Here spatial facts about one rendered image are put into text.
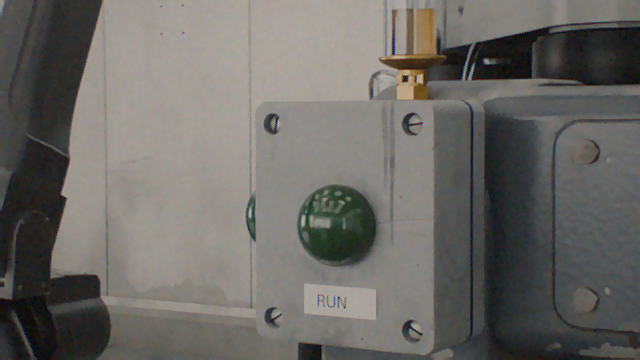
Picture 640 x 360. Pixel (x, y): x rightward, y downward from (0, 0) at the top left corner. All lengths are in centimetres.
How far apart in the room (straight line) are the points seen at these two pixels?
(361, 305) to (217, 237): 645
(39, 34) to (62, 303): 19
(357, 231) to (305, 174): 3
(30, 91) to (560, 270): 46
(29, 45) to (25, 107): 4
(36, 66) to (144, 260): 638
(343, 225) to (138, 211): 678
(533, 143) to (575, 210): 3
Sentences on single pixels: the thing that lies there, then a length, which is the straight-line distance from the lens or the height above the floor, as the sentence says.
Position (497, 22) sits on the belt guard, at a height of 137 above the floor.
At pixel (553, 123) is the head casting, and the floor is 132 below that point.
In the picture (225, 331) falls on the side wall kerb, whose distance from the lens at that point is 689.
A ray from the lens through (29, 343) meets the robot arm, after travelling 86.
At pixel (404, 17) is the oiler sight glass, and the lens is 52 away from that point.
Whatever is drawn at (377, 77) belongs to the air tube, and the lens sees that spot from 62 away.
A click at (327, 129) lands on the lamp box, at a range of 45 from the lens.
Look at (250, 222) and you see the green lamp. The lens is 49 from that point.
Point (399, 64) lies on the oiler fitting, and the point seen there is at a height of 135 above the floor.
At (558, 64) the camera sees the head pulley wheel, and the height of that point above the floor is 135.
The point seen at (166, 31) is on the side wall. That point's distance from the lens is 708.
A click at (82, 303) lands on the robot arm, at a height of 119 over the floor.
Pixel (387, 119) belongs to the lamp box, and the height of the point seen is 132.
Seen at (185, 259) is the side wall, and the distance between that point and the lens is 704.
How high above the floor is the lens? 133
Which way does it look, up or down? 3 degrees down
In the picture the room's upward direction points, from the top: straight up
